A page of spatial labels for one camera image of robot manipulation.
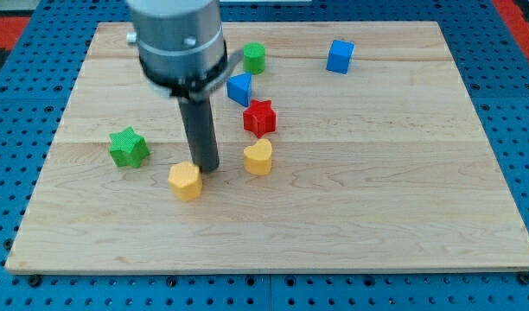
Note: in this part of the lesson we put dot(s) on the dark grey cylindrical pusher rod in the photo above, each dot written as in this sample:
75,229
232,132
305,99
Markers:
198,123

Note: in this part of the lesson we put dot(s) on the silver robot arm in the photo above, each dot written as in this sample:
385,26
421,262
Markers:
182,50

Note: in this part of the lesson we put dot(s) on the red star block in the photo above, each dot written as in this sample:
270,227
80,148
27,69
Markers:
259,118

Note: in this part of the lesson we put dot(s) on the yellow heart block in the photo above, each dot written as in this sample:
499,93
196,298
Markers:
257,157

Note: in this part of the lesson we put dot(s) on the green star block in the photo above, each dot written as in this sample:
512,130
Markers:
128,148

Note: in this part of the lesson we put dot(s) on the blue triangle block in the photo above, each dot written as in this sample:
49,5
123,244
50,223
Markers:
239,88

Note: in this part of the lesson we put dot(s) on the yellow hexagon block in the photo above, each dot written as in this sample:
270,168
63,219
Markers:
185,181

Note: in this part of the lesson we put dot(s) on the green cylinder block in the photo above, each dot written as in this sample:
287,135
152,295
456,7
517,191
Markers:
254,57

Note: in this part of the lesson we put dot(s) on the light wooden board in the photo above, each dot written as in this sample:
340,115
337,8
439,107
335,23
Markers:
385,169

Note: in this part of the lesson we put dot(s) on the blue cube block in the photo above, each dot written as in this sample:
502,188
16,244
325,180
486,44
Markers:
339,56

